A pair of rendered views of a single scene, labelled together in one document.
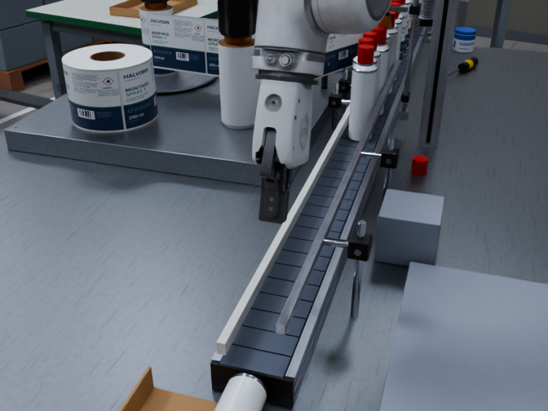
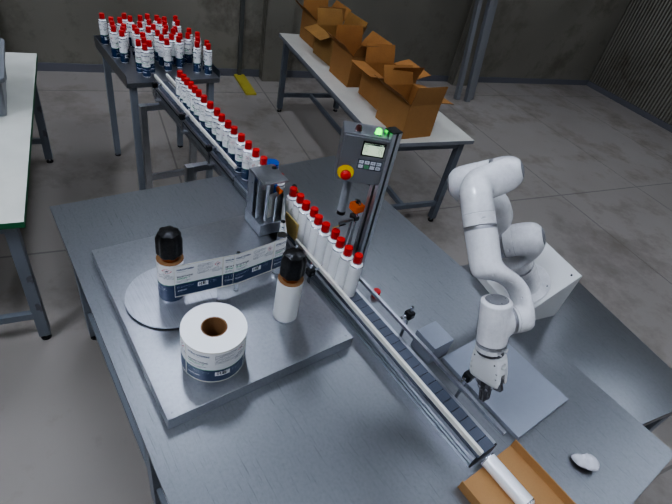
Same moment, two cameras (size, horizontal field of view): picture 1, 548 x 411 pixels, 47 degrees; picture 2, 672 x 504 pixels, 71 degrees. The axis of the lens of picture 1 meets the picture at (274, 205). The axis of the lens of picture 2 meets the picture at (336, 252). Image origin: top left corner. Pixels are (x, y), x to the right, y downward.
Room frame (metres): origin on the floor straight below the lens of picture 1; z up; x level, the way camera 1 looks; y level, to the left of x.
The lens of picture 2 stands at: (0.70, 1.02, 2.17)
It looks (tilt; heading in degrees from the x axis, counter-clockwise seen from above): 39 degrees down; 299
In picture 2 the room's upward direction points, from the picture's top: 14 degrees clockwise
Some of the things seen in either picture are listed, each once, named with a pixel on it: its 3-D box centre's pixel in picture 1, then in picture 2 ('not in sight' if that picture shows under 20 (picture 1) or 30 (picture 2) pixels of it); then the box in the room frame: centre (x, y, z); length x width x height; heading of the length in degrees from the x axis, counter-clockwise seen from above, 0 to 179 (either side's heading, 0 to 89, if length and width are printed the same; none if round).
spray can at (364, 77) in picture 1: (363, 94); (353, 274); (1.28, -0.19, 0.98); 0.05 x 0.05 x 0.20
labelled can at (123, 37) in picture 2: not in sight; (151, 38); (3.70, -1.04, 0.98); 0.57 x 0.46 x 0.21; 73
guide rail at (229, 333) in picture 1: (321, 164); (372, 328); (1.10, -0.09, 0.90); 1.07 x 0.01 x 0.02; 163
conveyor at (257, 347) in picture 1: (364, 131); (334, 283); (1.36, -0.21, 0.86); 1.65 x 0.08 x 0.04; 163
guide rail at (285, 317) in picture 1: (361, 145); (391, 312); (1.08, -0.16, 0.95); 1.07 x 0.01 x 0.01; 163
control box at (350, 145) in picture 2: not in sight; (361, 154); (1.44, -0.32, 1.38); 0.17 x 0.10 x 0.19; 38
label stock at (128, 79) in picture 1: (111, 86); (213, 341); (1.41, 0.38, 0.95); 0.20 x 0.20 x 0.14
